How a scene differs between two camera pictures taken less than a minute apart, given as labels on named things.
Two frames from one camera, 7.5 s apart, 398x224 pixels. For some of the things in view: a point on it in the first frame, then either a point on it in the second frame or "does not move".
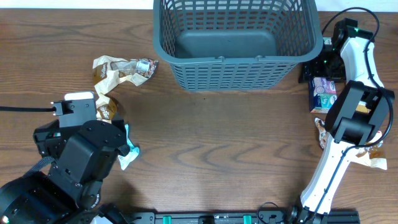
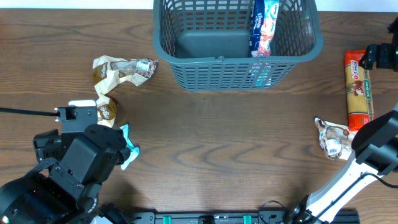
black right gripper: (340, 74) to (385, 60)
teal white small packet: (134, 152) does not move
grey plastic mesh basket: (234, 45) does not move
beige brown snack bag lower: (106, 108) does not move
